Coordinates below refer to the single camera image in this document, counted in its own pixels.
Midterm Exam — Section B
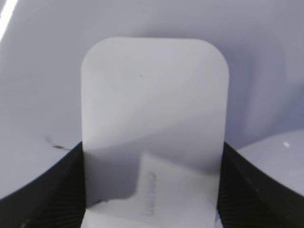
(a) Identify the white board with grey frame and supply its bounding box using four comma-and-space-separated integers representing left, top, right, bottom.
0, 0, 304, 198

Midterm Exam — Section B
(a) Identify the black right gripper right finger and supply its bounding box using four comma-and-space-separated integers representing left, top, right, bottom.
217, 143, 304, 228

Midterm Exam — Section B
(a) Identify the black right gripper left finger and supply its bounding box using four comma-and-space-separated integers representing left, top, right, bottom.
0, 142, 86, 228

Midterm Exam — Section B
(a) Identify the white rectangular board eraser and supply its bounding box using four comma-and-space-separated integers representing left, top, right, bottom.
81, 38, 229, 228

